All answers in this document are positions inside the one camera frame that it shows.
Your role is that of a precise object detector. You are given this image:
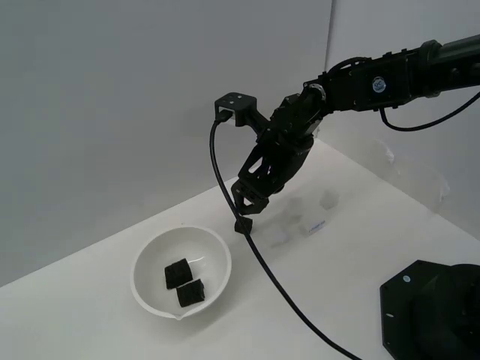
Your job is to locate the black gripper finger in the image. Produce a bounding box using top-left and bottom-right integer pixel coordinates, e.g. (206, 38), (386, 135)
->
(230, 179), (249, 215)
(242, 192), (271, 218)

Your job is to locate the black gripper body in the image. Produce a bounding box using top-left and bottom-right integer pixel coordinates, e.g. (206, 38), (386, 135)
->
(237, 126), (315, 200)

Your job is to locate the black foam cube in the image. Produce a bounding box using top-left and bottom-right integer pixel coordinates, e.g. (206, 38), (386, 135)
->
(163, 257), (194, 290)
(233, 216), (254, 236)
(175, 277), (207, 308)

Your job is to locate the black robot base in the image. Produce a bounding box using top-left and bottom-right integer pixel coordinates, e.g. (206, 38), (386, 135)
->
(379, 259), (480, 360)

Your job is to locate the white box with blue print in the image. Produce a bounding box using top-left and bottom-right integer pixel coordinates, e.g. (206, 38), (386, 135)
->
(298, 214), (328, 236)

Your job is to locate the white ceramic bowl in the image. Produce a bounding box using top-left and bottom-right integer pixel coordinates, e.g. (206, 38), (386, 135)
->
(130, 224), (233, 322)

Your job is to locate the white foam cube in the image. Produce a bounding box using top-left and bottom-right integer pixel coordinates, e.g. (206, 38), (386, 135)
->
(262, 224), (289, 249)
(280, 202), (305, 227)

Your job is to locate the translucent white cube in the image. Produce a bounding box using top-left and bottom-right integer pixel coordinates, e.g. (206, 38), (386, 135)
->
(318, 190), (341, 210)

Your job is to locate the thick black camera cable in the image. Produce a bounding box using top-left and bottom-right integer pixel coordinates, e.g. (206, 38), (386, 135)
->
(209, 112), (367, 360)

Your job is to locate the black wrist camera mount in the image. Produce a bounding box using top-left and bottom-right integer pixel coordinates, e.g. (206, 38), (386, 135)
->
(214, 91), (273, 143)

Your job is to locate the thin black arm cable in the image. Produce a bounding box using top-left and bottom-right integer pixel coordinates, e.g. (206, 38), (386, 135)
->
(379, 91), (480, 133)

